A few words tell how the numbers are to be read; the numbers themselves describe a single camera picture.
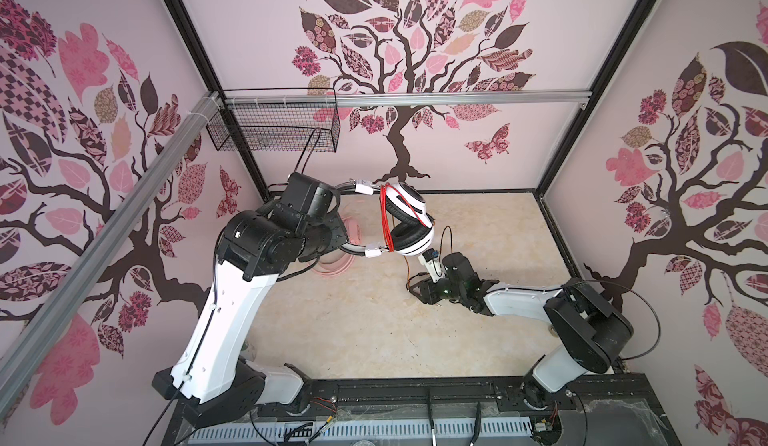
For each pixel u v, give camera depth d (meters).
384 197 0.55
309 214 0.42
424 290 0.79
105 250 0.52
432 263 0.83
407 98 0.95
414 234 0.56
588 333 0.45
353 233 0.98
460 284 0.70
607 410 0.73
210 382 0.35
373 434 0.70
